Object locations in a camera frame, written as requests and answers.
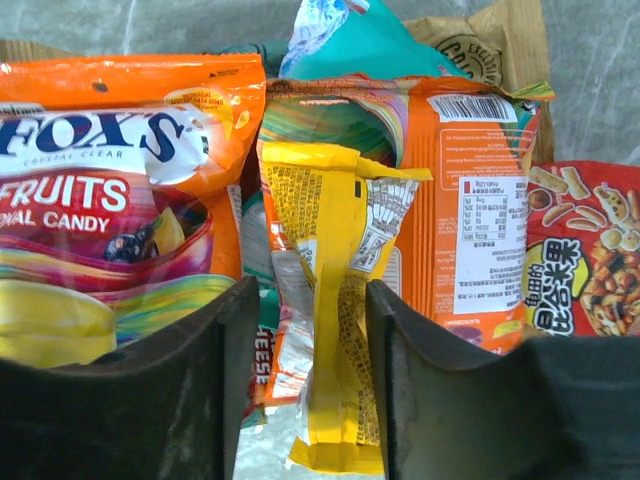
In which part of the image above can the Fox's fruit candy bag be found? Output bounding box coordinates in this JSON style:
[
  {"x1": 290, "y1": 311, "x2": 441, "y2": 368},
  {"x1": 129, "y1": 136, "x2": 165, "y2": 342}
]
[{"x1": 1, "y1": 53, "x2": 266, "y2": 368}]

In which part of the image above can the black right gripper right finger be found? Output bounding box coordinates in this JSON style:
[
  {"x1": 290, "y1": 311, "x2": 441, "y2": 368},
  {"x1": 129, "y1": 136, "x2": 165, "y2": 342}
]
[{"x1": 366, "y1": 280, "x2": 639, "y2": 479}]

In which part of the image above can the gold foil snack packet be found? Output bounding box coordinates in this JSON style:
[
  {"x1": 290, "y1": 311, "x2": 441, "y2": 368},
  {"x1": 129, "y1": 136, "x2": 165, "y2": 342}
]
[{"x1": 402, "y1": 0, "x2": 556, "y2": 161}]

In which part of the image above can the yellow snack bar wrapper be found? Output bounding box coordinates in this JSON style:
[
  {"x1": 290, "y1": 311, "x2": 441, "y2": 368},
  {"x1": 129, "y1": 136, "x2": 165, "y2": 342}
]
[{"x1": 261, "y1": 142, "x2": 432, "y2": 475}]

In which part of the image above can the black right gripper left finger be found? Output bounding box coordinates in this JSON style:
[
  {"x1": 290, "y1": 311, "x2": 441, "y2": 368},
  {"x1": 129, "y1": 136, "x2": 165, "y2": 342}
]
[{"x1": 1, "y1": 277, "x2": 259, "y2": 479}]

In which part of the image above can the colourful striped snack packet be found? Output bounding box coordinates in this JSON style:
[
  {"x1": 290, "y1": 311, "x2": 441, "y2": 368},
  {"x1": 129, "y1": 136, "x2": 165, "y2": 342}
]
[{"x1": 257, "y1": 74, "x2": 557, "y2": 407}]

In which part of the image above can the red rice cracker mix bag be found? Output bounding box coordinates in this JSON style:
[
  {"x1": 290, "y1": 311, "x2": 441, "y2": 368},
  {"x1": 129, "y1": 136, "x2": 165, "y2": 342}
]
[{"x1": 522, "y1": 161, "x2": 639, "y2": 337}]

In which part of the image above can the teal snack packet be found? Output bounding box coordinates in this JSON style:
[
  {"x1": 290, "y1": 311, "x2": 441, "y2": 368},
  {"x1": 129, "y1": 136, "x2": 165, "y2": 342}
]
[{"x1": 239, "y1": 0, "x2": 474, "y2": 321}]

